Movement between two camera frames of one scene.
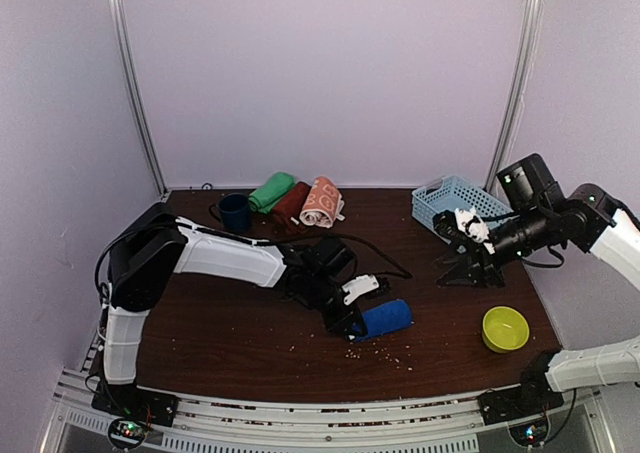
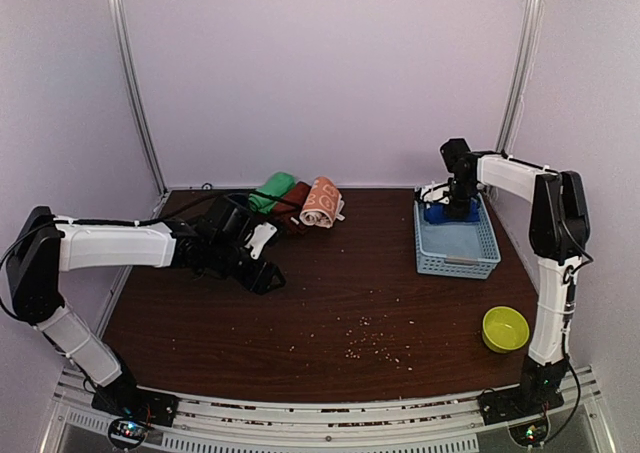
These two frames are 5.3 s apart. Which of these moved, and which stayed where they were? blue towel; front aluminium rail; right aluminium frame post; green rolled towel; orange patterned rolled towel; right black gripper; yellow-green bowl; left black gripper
Moved: right black gripper; left black gripper; blue towel
Stayed: right aluminium frame post; front aluminium rail; green rolled towel; yellow-green bowl; orange patterned rolled towel
